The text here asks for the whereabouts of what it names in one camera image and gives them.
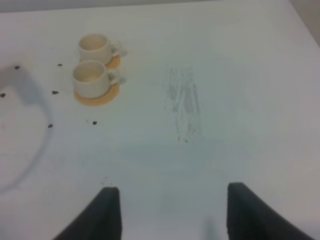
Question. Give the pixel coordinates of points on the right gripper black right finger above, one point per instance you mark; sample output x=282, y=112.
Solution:
x=250, y=218

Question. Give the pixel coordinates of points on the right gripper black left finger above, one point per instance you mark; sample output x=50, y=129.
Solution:
x=100, y=220

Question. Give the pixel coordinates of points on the near orange cup coaster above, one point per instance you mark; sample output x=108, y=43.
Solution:
x=107, y=97

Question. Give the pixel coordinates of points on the orange cup coaster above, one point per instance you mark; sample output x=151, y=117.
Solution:
x=112, y=64
x=107, y=97

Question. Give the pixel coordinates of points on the near white teacup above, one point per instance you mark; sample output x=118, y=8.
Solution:
x=92, y=79

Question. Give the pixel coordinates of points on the white teacup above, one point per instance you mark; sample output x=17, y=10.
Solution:
x=98, y=47
x=92, y=79

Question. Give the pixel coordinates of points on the far orange cup coaster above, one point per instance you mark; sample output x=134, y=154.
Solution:
x=112, y=64

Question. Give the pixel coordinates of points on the far white teacup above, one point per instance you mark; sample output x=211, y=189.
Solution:
x=98, y=47

